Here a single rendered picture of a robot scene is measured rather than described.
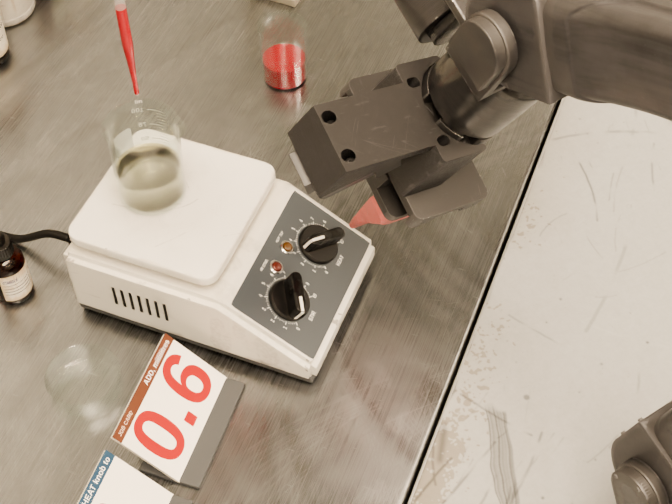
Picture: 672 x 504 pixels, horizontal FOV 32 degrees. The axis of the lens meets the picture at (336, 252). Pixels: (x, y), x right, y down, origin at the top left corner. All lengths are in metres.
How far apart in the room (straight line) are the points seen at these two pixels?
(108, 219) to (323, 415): 0.21
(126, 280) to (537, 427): 0.31
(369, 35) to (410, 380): 0.39
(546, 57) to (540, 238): 0.39
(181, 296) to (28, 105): 0.32
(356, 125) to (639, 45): 0.19
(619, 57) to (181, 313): 0.42
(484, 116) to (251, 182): 0.25
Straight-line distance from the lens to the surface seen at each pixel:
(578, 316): 0.93
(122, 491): 0.82
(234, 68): 1.11
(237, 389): 0.88
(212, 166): 0.90
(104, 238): 0.87
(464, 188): 0.77
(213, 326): 0.87
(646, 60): 0.57
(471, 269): 0.95
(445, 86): 0.70
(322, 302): 0.88
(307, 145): 0.68
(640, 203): 1.02
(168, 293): 0.86
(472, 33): 0.62
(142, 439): 0.84
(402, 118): 0.70
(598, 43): 0.58
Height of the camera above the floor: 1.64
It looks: 51 degrees down
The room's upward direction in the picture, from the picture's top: 1 degrees counter-clockwise
